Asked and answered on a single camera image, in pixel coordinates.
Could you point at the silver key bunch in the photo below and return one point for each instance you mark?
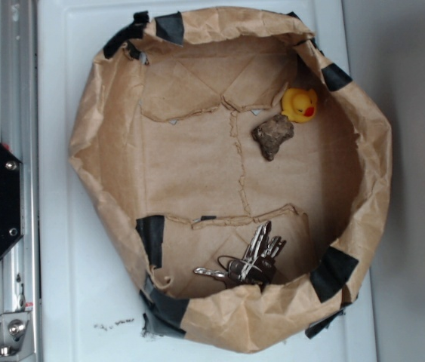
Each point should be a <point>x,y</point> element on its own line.
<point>256,267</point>

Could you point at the brown paper bag bin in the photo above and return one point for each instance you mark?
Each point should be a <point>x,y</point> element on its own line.
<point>162,142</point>

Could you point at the brown rock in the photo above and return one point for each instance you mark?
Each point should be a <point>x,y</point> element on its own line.
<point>271,134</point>

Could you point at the yellow rubber duck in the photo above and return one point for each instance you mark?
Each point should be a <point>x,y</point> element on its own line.
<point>299,105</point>

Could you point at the aluminium extrusion rail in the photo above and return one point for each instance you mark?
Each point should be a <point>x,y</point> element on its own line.
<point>21,320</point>

